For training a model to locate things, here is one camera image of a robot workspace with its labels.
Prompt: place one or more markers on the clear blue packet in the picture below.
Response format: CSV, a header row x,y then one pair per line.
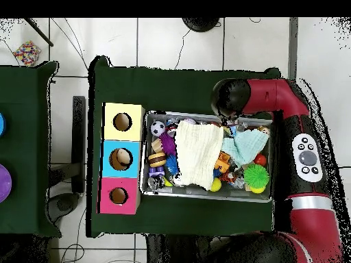
x,y
233,130

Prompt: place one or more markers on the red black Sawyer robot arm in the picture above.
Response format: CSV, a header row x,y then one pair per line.
x,y
269,96

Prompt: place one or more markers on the shallow clear mesh bin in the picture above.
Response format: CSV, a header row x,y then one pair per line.
x,y
192,191

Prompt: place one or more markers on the wooden box with three holes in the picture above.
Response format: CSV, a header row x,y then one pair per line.
x,y
107,159

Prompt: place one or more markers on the purple spiky ball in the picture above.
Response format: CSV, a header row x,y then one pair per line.
x,y
167,143

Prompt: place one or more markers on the blue spiky ball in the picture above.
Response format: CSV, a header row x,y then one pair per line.
x,y
173,164

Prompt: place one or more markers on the brown wooden yo-yo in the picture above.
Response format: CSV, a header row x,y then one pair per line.
x,y
157,159

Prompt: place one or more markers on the cream yellow waffle cloth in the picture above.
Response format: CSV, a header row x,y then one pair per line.
x,y
197,153

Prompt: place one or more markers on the small soccer ball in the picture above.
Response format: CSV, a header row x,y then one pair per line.
x,y
158,128

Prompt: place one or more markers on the orange plastic toy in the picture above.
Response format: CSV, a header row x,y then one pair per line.
x,y
222,162

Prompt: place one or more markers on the yellow ball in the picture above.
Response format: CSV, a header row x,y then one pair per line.
x,y
216,185

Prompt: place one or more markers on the dark green table cloth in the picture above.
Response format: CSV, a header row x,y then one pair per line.
x,y
164,87

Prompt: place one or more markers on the mint green waffle cloth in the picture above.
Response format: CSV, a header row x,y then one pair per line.
x,y
247,145

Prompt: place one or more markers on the red ball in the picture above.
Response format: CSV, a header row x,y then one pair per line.
x,y
260,159

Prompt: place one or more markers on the green spiky rubber ball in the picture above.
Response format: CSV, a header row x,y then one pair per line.
x,y
256,175

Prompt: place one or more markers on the black upright panel stand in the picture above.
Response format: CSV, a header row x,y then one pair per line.
x,y
79,142

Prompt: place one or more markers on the black round floor base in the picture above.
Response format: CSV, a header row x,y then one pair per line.
x,y
200,23

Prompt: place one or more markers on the dark green side table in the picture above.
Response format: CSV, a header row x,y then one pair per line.
x,y
27,137

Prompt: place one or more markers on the blue round disc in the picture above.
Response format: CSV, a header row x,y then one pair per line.
x,y
1,125

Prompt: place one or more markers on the multicoloured speckled toy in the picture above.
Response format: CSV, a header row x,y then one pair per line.
x,y
26,53

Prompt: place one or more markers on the purple round disc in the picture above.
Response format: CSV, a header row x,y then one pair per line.
x,y
3,183

